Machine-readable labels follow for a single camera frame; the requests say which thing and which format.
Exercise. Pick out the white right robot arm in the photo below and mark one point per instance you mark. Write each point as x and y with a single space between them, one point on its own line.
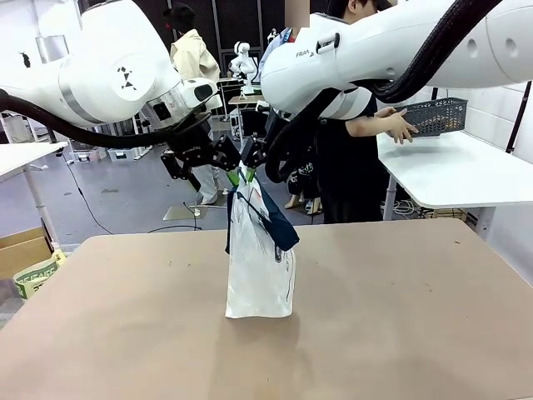
333 62

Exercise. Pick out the green printed white sack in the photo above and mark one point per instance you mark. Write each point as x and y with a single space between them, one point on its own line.
37 277

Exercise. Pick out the person in beige jacket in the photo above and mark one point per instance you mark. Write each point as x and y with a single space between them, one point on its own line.
191 54

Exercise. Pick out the grey plastic basket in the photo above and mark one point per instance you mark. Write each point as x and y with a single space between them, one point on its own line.
441 114

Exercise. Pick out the person's right hand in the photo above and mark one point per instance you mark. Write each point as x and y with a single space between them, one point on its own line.
401 125

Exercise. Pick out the white humanoid robot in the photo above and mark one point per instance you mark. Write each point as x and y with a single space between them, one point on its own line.
243 62

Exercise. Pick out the white desk with leg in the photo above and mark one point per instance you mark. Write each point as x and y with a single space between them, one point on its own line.
21 156

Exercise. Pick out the metal floor plate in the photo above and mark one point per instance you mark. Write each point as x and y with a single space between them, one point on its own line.
183 213

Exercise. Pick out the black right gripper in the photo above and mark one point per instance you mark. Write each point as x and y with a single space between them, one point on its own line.
270 131

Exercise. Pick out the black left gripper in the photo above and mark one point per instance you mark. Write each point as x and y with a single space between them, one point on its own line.
193 146

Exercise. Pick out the person's right forearm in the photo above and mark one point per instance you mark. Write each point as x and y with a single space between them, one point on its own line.
366 125

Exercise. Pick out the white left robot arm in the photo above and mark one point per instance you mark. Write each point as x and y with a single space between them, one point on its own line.
104 54

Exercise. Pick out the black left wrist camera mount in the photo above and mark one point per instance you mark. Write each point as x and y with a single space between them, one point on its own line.
179 168

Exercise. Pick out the white side table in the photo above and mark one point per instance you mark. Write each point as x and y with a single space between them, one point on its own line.
449 175

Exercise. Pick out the person in black shirt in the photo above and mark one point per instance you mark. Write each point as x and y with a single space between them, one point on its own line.
354 175

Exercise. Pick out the black background desk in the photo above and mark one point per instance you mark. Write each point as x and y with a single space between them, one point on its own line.
237 104

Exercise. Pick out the brown cardboard carton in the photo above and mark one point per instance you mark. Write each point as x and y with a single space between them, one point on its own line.
23 250

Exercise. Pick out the person's left hand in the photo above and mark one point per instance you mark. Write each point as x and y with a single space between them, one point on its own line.
387 111

